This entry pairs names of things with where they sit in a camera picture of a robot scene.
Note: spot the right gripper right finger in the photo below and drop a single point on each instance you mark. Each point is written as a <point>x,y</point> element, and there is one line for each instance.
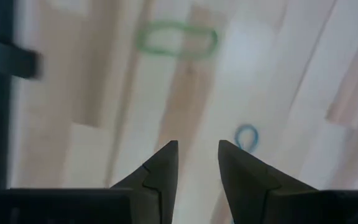
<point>247,186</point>

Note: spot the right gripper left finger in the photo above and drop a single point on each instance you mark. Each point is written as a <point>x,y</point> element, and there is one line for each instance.
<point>154,189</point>

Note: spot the blue rubber band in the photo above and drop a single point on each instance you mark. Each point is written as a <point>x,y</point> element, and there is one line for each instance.
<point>236,137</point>

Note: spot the green rubber band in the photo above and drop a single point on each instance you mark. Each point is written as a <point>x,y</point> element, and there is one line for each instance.
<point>140,40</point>

